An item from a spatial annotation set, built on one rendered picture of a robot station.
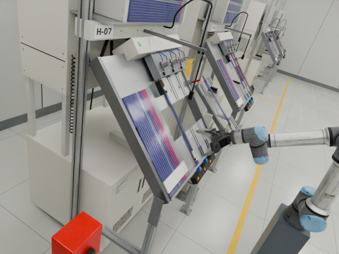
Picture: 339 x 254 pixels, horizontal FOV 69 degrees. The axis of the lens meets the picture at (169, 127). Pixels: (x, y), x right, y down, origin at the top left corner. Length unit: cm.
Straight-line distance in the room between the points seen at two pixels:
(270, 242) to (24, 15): 180
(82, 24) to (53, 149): 78
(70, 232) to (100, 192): 50
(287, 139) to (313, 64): 763
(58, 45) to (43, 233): 123
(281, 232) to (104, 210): 103
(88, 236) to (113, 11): 88
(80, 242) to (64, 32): 84
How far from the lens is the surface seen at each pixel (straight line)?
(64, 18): 121
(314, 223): 148
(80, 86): 115
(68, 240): 95
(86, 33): 107
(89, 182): 144
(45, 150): 161
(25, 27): 142
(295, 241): 172
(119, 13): 114
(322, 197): 142
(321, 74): 903
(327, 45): 893
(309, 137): 140
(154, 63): 132
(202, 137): 161
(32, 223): 202
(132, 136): 110
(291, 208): 166
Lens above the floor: 155
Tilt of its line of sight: 28 degrees down
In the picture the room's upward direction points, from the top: 14 degrees clockwise
